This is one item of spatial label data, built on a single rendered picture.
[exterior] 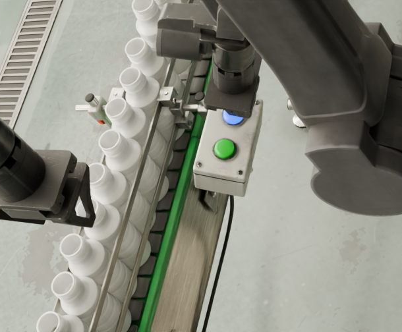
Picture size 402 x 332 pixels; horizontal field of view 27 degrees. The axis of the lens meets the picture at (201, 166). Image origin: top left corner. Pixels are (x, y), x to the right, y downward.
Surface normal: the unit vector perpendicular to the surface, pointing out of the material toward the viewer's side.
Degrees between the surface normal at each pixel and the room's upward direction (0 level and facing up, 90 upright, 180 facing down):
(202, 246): 90
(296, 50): 89
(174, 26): 73
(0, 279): 0
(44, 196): 1
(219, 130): 20
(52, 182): 1
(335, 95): 78
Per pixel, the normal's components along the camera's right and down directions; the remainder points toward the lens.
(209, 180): -0.23, 0.87
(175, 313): 0.90, 0.03
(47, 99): -0.36, -0.48
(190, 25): -0.18, 0.70
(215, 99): -0.04, -0.45
